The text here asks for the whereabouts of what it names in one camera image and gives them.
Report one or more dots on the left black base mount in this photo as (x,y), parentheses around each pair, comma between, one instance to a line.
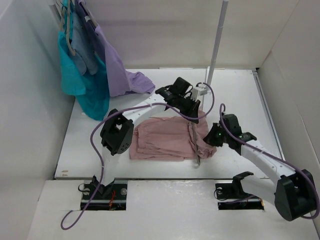
(113,198)

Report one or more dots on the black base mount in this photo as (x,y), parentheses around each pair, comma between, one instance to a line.
(230,199)
(113,198)

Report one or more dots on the pink trousers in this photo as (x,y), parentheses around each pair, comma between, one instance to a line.
(169,139)

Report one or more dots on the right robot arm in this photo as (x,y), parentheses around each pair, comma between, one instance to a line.
(292,190)

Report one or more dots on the white rack pole with base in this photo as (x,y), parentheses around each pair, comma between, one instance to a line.
(217,41)

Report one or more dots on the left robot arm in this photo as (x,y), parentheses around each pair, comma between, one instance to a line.
(118,128)

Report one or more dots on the teal hanging shirt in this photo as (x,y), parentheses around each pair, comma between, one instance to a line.
(91,91)

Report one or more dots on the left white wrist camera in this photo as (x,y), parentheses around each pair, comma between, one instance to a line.
(198,92)

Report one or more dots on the grey clothes hanger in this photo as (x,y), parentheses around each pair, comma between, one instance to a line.
(194,134)

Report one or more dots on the left white rack pole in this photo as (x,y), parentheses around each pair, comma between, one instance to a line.
(55,7)

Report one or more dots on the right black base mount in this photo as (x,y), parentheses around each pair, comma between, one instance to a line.
(230,199)

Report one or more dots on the grey hanger on rack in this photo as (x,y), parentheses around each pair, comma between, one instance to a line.
(65,22)

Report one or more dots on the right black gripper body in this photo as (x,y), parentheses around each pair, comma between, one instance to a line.
(217,136)

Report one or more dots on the blue-grey hanging garment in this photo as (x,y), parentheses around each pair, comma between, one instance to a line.
(84,58)

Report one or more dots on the purple hanging shirt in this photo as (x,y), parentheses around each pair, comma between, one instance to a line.
(120,81)

